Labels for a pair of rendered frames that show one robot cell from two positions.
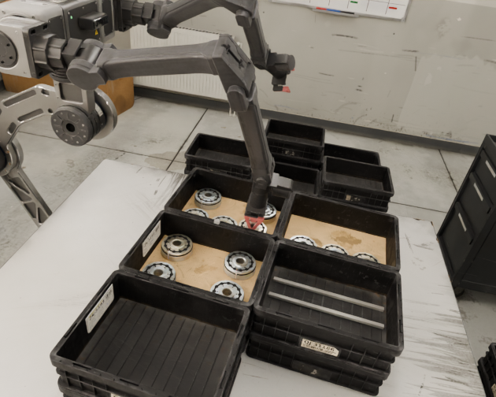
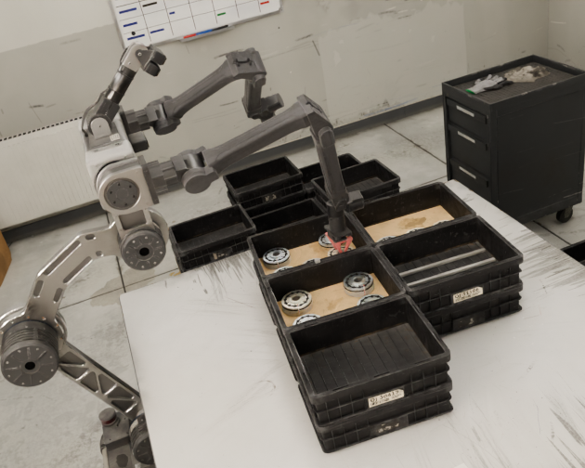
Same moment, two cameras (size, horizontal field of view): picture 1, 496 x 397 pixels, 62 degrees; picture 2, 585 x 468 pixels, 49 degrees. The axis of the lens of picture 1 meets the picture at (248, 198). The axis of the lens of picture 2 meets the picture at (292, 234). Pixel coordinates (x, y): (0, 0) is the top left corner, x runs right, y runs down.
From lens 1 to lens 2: 1.06 m
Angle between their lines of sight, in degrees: 17
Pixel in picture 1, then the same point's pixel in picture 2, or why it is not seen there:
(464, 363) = (557, 257)
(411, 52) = (305, 38)
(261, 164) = (340, 186)
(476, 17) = not seen: outside the picture
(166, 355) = (373, 364)
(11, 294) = (183, 431)
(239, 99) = (330, 136)
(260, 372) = not seen: hidden behind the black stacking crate
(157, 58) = (259, 136)
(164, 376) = not seen: hidden behind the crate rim
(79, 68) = (199, 175)
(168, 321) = (349, 347)
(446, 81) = (354, 51)
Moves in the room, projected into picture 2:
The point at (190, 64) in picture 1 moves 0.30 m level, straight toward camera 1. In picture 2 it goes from (287, 128) to (359, 154)
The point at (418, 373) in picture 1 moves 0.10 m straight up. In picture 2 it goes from (535, 281) to (536, 258)
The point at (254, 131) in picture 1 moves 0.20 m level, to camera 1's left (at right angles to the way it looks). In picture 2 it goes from (334, 159) to (276, 181)
